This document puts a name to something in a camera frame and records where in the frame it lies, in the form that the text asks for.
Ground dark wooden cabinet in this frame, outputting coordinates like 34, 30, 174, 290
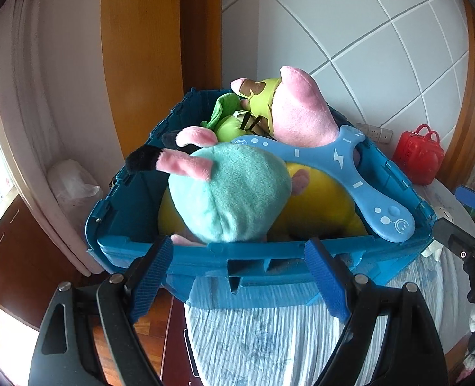
0, 195, 91, 332

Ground white wall socket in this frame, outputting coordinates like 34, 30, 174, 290
356, 123, 394, 144

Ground blue boomerang toy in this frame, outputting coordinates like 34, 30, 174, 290
231, 125, 417, 244

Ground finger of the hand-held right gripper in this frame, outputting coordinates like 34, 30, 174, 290
432, 218, 475, 259
455, 185, 475, 215

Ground white plastic bag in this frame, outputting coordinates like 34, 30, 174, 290
46, 158, 103, 210

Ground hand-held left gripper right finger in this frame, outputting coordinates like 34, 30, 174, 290
304, 238, 449, 386

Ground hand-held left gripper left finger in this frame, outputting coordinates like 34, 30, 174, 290
28, 235, 174, 386

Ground teal plush toy pink ears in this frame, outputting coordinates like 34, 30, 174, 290
126, 126, 293, 247

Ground pink star plush toy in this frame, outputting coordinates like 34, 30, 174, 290
230, 65, 340, 148

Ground red plastic carry case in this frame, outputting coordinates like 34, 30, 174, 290
393, 124, 445, 185

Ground green plush toy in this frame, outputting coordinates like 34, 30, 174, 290
199, 93, 263, 142

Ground blue plastic storage bin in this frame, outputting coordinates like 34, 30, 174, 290
85, 87, 437, 309

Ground wooden door frame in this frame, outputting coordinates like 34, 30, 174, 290
100, 0, 223, 171

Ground white curtain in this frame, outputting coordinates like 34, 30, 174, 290
0, 0, 115, 276

